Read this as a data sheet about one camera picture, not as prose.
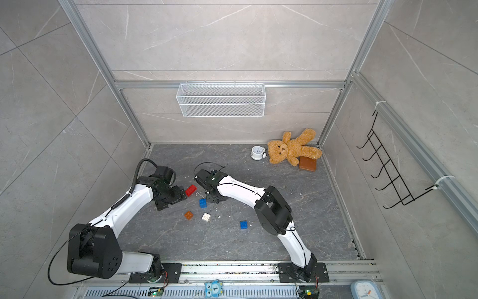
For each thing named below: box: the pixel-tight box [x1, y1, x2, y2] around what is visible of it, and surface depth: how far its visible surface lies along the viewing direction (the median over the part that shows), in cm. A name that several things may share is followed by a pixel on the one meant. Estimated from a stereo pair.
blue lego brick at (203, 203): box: [198, 198, 208, 209], surface depth 94 cm
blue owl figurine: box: [204, 280, 224, 298], surface depth 70 cm
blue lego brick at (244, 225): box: [240, 220, 249, 230], surface depth 87 cm
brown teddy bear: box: [267, 128, 323, 167], surface depth 109 cm
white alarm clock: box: [250, 145, 267, 161], surface depth 113 cm
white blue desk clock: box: [350, 280, 383, 299], surface depth 69 cm
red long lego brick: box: [184, 184, 198, 198], surface depth 100 cm
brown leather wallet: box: [298, 156, 317, 172], surface depth 109 cm
